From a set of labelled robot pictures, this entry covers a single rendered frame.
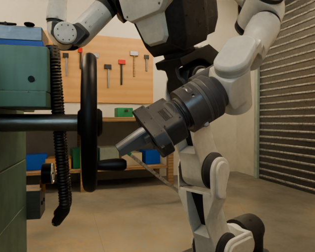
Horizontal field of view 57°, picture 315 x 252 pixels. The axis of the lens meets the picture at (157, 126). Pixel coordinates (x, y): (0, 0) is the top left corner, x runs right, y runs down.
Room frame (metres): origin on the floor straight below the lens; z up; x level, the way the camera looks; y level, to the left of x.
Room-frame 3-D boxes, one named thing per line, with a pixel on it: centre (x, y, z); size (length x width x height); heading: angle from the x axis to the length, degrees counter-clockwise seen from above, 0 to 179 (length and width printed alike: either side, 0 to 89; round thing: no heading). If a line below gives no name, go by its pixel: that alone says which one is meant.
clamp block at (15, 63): (0.63, 0.30, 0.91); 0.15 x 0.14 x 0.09; 12
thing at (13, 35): (0.63, 0.29, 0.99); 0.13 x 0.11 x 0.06; 12
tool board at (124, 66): (3.84, 1.01, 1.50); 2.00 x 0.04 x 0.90; 109
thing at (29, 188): (0.83, 0.39, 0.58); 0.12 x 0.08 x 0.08; 102
